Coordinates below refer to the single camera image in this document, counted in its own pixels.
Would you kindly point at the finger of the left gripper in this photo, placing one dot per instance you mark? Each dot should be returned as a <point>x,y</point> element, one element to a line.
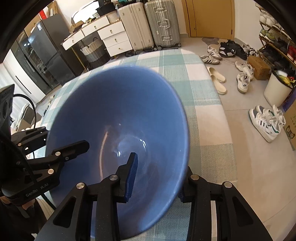
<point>71,151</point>

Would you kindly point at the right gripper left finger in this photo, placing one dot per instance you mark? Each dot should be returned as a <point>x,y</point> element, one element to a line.
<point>92,208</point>

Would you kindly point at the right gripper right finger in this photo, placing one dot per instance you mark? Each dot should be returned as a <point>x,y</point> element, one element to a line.
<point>220,211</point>

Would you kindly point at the dark blue bowl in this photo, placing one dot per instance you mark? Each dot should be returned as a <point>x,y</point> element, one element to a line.
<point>118,111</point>

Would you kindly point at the person left hand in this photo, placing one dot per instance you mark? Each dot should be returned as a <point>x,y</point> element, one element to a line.
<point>25,206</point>

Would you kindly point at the teal checkered tablecloth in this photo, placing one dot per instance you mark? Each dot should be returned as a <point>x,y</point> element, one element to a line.
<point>211,153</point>

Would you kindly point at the black refrigerator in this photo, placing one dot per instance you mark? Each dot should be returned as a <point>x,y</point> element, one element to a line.
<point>46,40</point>

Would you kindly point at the white green sneakers pair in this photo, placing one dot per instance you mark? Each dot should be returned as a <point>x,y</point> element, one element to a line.
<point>268,122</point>

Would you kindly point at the woven laundry basket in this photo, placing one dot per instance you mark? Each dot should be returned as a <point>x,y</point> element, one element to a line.
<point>95,53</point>

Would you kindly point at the cardboard box on floor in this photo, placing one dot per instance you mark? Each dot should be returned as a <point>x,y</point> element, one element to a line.
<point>290,126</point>

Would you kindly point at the glass door wardrobe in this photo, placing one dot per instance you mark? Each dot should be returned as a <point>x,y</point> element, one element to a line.
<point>32,64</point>

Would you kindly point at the white drawer cabinet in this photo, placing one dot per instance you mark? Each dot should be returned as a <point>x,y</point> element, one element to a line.
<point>115,39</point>

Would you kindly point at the white dressing desk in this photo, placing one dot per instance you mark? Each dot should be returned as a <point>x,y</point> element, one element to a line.
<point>88,29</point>

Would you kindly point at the cream slippers pair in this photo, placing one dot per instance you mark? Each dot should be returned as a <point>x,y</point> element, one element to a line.
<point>218,79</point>

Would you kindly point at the white trash bin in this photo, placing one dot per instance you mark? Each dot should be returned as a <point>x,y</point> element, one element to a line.
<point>278,88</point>

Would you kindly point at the oval mirror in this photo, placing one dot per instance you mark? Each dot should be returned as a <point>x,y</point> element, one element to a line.
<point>88,11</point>

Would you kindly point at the beige suitcase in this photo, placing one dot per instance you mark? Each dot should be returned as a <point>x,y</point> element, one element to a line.
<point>135,22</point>

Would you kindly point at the silver suitcase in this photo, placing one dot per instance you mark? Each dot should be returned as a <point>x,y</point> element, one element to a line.
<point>163,22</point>

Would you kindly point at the shoe rack with shoes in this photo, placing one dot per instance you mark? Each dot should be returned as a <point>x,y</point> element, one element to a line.
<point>278,49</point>

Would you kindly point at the wooden door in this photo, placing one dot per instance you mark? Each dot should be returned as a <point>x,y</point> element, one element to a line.
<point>212,19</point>

